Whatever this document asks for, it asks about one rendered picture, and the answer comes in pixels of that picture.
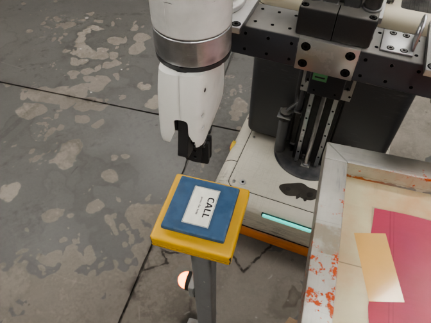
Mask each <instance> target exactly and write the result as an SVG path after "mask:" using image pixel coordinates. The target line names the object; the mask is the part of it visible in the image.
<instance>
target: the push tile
mask: <svg viewBox="0 0 431 323"><path fill-rule="evenodd" d="M239 192H240V190H239V189H238V188H234V187H230V186H225V185H220V184H217V183H212V182H209V181H203V180H200V179H195V178H190V177H187V176H182V177H181V179H180V181H179V183H178V186H177V188H176V190H175V193H174V195H173V198H172V199H171V202H170V205H169V207H168V209H167V211H166V214H165V216H164V219H163V221H162V223H161V228H163V229H167V230H170V231H175V232H178V233H183V234H185V235H190V236H195V237H198V238H202V239H205V240H209V241H213V242H217V243H220V244H223V243H224V241H225V239H226V235H227V232H228V228H229V226H230V222H231V219H232V215H233V212H234V209H235V205H236V202H237V199H238V196H239Z"/></svg>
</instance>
